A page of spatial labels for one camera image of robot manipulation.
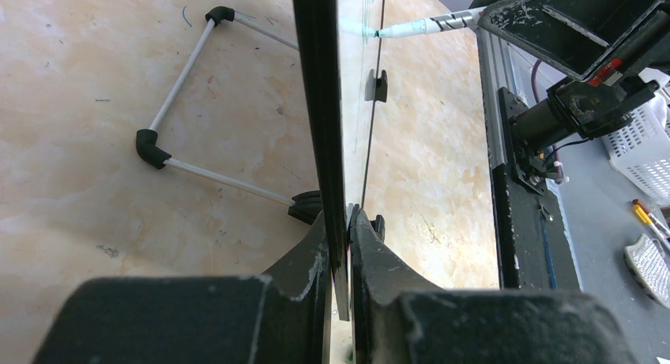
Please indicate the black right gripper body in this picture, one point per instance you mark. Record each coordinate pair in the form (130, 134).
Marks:
(580, 37)

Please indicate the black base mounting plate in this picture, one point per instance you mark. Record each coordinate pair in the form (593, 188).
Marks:
(533, 249)

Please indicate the white perforated plastic basket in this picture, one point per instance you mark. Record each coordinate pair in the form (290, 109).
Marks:
(640, 151)

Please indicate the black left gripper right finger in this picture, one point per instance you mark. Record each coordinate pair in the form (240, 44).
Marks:
(401, 317)

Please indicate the white whiteboard black frame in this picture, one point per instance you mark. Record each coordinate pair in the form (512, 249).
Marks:
(339, 42)

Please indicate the white mesh object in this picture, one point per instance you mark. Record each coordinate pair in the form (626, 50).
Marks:
(645, 262)

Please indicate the yellow marker on floor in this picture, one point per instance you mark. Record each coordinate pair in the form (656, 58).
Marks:
(649, 219)

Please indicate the green white marker pen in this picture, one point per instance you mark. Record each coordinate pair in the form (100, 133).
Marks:
(443, 23)

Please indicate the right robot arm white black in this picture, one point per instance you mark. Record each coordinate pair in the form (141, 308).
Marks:
(589, 109)

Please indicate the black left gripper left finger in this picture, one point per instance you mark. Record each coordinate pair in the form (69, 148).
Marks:
(189, 319)

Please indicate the aluminium frame rail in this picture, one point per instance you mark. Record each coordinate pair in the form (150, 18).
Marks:
(495, 72)

